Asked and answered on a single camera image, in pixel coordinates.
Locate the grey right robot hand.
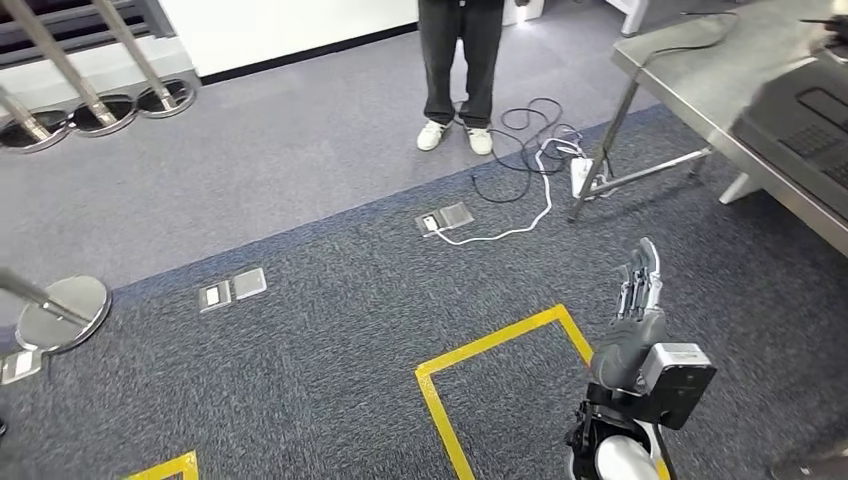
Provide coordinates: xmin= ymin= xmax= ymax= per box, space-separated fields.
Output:
xmin=591 ymin=237 xmax=667 ymax=392

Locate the black floor cable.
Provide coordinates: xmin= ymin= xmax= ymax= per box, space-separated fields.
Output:
xmin=470 ymin=97 xmax=585 ymax=205

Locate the black moulded tray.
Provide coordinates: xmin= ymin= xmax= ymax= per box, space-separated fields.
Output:
xmin=731 ymin=55 xmax=848 ymax=224

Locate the yellow floor tape square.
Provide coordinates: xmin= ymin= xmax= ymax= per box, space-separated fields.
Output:
xmin=122 ymin=450 xmax=201 ymax=480

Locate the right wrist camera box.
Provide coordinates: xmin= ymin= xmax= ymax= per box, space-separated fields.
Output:
xmin=639 ymin=342 xmax=719 ymax=433

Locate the person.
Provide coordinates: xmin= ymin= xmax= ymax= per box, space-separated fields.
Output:
xmin=415 ymin=0 xmax=532 ymax=158

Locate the metal floor outlet plate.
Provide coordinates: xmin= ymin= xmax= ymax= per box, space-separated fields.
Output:
xmin=438 ymin=201 xmax=476 ymax=231
xmin=0 ymin=349 xmax=50 ymax=388
xmin=231 ymin=267 xmax=269 ymax=301
xmin=197 ymin=280 xmax=234 ymax=315
xmin=414 ymin=211 xmax=444 ymax=239

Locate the white power strip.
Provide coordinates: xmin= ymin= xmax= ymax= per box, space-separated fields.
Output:
xmin=570 ymin=156 xmax=610 ymax=201

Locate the white power cable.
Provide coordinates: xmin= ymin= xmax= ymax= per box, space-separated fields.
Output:
xmin=433 ymin=137 xmax=588 ymax=248

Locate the black remote controller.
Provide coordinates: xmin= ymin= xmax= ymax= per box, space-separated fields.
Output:
xmin=798 ymin=13 xmax=848 ymax=65

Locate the steel workbench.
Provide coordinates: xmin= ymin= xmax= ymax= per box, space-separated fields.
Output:
xmin=567 ymin=0 xmax=848 ymax=260

